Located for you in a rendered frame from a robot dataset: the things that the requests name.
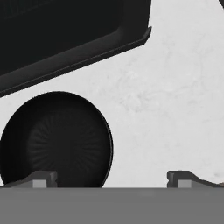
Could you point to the black appliance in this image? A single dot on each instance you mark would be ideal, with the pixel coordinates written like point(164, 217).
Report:
point(58, 38)

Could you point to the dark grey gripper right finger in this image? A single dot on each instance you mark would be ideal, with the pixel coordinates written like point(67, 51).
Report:
point(183, 178)

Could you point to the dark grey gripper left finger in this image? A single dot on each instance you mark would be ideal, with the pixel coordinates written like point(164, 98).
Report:
point(40, 178)

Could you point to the black bowl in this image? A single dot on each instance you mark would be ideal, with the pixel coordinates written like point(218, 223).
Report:
point(58, 137)

